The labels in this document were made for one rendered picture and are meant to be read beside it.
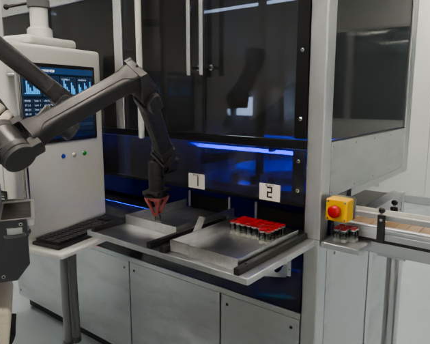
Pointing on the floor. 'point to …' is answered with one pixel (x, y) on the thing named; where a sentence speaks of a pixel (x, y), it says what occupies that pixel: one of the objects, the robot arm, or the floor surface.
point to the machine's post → (318, 166)
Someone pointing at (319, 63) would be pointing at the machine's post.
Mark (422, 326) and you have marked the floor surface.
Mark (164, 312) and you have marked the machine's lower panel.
